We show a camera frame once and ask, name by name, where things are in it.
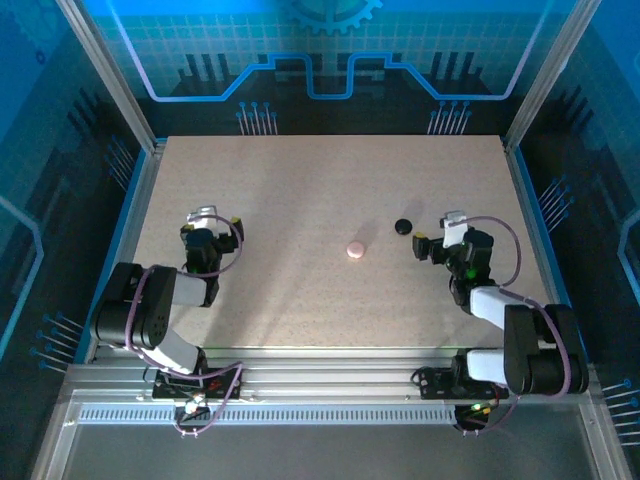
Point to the glossy black round case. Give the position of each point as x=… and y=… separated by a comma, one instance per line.
x=403, y=227

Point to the pink round charging case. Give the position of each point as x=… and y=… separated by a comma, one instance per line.
x=355, y=249

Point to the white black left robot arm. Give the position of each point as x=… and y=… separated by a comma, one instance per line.
x=150, y=310

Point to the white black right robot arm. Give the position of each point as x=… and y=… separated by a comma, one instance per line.
x=540, y=350

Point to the small base circuit board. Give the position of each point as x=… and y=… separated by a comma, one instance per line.
x=192, y=406
x=477, y=409

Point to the grey metal panel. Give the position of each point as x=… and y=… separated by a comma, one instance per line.
x=325, y=450

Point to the aluminium side rail blue trim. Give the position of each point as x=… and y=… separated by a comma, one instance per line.
x=139, y=210
x=528, y=210

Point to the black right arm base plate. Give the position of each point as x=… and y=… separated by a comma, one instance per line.
x=435, y=385

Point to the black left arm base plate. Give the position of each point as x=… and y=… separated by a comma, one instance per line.
x=225, y=387

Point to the aluminium front rail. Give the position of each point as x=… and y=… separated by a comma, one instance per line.
x=325, y=370

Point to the aluminium corner post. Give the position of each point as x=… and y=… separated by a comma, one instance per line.
x=112, y=75
x=548, y=75

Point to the aluminium frame leg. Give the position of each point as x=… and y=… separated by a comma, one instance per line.
x=607, y=440
x=56, y=440

